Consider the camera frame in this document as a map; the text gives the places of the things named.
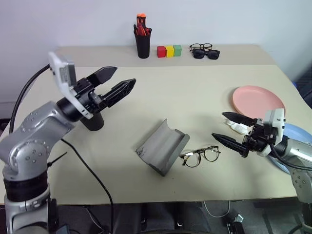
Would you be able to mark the thin dark framed glasses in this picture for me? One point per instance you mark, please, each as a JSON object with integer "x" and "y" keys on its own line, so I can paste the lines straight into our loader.
{"x": 195, "y": 44}

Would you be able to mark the green wooden block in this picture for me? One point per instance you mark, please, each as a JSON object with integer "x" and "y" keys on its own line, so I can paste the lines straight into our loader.
{"x": 177, "y": 50}

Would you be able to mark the yellow wooden block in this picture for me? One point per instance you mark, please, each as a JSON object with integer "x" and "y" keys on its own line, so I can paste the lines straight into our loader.
{"x": 169, "y": 51}

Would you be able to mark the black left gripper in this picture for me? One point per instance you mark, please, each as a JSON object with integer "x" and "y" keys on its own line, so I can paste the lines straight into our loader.
{"x": 89, "y": 98}

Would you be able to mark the crumpled white tissue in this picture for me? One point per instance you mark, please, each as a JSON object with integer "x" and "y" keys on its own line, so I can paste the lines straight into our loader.
{"x": 240, "y": 128}

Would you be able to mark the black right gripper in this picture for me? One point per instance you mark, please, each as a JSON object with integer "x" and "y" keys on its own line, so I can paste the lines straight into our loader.
{"x": 257, "y": 141}

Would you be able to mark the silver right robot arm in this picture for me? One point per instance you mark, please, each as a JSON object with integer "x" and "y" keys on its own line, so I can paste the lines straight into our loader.
{"x": 301, "y": 151}

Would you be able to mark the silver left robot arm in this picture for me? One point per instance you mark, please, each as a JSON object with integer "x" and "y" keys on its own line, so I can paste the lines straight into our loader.
{"x": 31, "y": 141}

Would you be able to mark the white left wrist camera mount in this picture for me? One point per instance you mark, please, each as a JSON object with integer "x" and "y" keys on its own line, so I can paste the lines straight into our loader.
{"x": 64, "y": 73}

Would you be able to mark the open grey glasses case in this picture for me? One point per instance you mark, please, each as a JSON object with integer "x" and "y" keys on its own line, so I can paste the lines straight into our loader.
{"x": 159, "y": 146}

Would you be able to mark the light blue plastic plate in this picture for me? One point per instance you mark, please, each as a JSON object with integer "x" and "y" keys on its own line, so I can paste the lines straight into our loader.
{"x": 296, "y": 132}

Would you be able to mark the tortoiseshell round glasses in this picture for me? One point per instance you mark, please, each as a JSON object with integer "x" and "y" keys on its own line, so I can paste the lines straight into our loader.
{"x": 192, "y": 154}

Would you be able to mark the pink plastic plate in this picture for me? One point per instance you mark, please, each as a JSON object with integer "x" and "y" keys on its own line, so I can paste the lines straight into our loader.
{"x": 256, "y": 100}

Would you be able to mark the black cup holding tools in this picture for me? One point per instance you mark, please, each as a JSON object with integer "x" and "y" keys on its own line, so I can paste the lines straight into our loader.
{"x": 143, "y": 46}

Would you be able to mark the orange and black screwdriver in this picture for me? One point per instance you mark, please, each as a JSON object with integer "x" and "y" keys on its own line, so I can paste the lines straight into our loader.
{"x": 141, "y": 18}

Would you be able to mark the small black device on floor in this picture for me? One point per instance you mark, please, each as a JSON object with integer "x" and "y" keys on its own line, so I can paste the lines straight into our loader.
{"x": 235, "y": 224}

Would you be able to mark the black sunglasses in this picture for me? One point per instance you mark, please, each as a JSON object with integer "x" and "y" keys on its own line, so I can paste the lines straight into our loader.
{"x": 200, "y": 54}

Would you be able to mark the red wooden block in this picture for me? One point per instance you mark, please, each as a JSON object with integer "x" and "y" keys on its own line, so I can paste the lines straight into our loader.
{"x": 161, "y": 52}

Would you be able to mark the empty black plastic cup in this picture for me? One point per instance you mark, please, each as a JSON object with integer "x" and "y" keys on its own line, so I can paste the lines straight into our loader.
{"x": 93, "y": 123}

